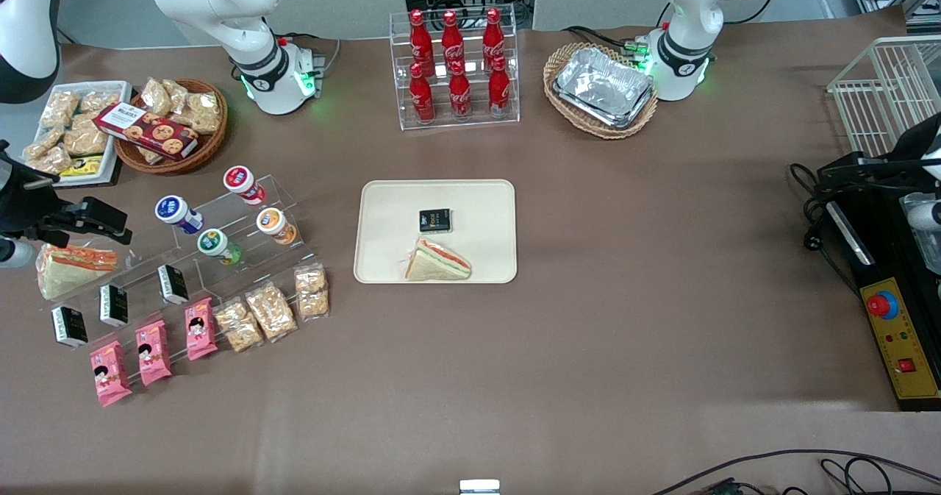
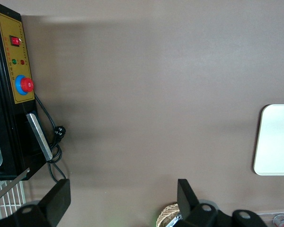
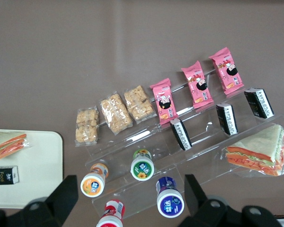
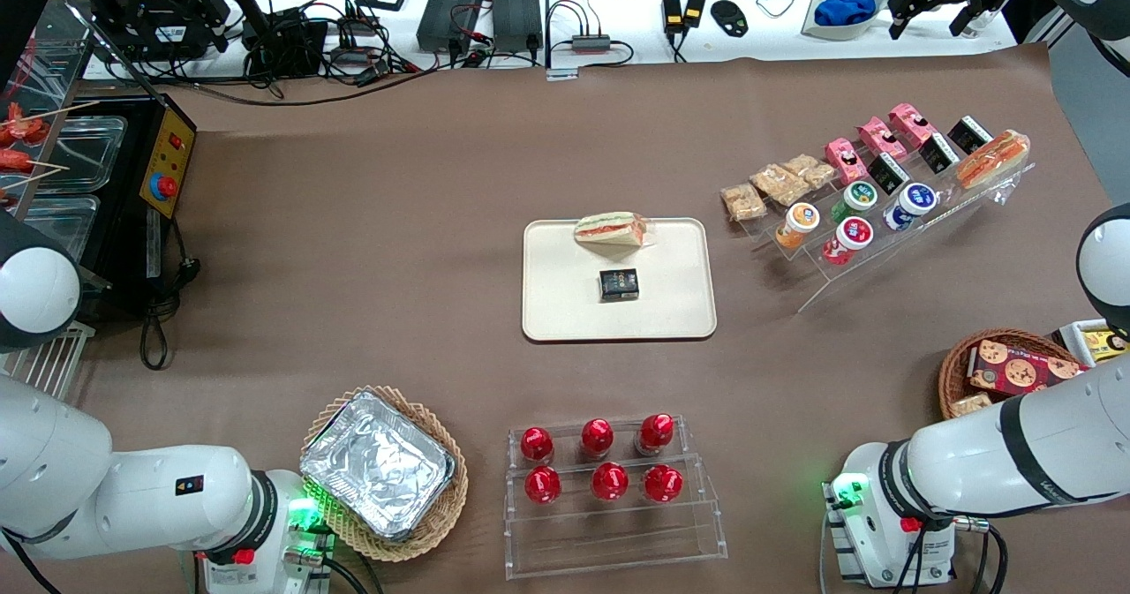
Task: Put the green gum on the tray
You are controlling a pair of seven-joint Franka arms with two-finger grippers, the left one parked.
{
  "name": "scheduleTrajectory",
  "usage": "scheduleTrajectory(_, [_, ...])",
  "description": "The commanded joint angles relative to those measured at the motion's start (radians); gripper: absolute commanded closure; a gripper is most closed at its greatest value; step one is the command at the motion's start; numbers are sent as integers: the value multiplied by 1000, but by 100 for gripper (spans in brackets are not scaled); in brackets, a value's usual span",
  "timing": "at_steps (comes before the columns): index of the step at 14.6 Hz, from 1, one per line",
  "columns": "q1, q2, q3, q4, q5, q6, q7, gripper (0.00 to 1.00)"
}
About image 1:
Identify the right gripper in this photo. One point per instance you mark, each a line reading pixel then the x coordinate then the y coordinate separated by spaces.
pixel 23 209

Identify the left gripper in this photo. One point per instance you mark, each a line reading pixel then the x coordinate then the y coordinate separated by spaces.
pixel 910 151

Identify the green gum bottle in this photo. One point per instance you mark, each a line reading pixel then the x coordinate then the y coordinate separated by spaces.
pixel 215 245

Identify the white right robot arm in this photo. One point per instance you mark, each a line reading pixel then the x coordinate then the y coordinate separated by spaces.
pixel 213 2

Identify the blue gum bottle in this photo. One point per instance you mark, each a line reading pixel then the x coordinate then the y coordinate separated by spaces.
pixel 175 212

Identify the shiny metal mould tray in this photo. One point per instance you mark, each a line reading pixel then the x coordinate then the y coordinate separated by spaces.
pixel 928 254

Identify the red gum bottle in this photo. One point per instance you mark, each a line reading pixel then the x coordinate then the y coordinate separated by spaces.
pixel 241 181

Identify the orange gum bottle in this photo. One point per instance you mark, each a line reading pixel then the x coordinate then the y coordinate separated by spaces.
pixel 274 224

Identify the aluminium foil tray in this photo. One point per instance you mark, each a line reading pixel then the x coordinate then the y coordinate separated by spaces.
pixel 621 124
pixel 603 83

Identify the beige plastic tray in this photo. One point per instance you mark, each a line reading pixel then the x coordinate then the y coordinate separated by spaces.
pixel 485 215

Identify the yellow snack packet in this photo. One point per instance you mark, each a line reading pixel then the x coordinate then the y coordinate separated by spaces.
pixel 82 166

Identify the wrapped triangle sandwich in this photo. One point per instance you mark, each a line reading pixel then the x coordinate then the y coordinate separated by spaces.
pixel 70 271
pixel 434 263

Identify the clear puffed snack bag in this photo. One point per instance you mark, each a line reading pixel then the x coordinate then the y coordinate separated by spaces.
pixel 84 138
pixel 149 155
pixel 99 101
pixel 43 143
pixel 156 96
pixel 178 92
pixel 50 160
pixel 59 109
pixel 200 112

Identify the small black white box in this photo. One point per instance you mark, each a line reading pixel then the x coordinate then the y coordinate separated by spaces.
pixel 173 285
pixel 114 305
pixel 70 327

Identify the dark red cookie box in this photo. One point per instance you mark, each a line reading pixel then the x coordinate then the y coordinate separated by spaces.
pixel 147 131

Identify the red emergency stop button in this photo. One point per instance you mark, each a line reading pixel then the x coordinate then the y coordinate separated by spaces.
pixel 881 305

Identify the white rectangular dish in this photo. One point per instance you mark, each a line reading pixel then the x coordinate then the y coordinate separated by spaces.
pixel 110 87

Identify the round brown wicker basket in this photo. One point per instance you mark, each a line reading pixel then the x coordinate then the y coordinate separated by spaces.
pixel 209 145

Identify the pink snack packet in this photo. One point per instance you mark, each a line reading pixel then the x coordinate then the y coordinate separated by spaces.
pixel 201 329
pixel 110 374
pixel 154 353

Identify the clear acrylic tiered stand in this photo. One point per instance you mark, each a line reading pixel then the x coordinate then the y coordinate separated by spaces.
pixel 242 274

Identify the clear rice cracker packet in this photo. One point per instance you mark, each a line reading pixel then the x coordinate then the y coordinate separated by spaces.
pixel 239 326
pixel 312 293
pixel 271 311

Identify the oval light wicker basket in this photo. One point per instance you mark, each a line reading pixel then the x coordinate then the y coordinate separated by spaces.
pixel 603 133

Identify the small black snack packet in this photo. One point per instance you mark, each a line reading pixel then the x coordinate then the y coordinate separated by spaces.
pixel 435 221

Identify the red cola bottle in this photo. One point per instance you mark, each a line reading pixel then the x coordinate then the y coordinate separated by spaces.
pixel 493 35
pixel 420 39
pixel 460 94
pixel 499 90
pixel 451 39
pixel 422 98

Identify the clear acrylic bottle rack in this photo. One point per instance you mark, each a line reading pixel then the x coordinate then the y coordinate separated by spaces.
pixel 478 123

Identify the small white silver device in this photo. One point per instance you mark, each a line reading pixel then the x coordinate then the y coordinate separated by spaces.
pixel 479 487

